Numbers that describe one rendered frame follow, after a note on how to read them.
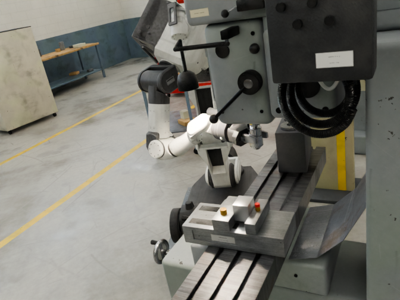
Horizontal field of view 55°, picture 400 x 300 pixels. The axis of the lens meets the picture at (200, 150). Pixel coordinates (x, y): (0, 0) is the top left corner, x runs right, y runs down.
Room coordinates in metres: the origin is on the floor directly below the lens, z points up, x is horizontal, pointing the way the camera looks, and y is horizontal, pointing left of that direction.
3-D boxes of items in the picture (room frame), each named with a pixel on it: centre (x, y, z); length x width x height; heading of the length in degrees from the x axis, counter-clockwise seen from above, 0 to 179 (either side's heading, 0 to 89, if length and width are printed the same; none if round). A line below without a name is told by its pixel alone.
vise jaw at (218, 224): (1.11, -0.06, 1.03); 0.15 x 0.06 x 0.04; 150
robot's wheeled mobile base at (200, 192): (2.10, -0.11, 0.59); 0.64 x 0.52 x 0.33; 167
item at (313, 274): (1.23, -0.20, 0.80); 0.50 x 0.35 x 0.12; 59
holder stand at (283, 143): (1.57, -0.42, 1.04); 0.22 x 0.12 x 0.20; 156
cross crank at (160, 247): (1.49, 0.23, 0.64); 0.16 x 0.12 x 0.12; 59
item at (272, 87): (1.13, -0.36, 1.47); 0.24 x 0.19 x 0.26; 149
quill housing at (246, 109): (1.23, -0.20, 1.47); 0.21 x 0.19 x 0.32; 149
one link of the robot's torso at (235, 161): (2.13, -0.12, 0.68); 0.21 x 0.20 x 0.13; 167
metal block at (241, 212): (1.08, -0.11, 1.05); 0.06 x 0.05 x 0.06; 150
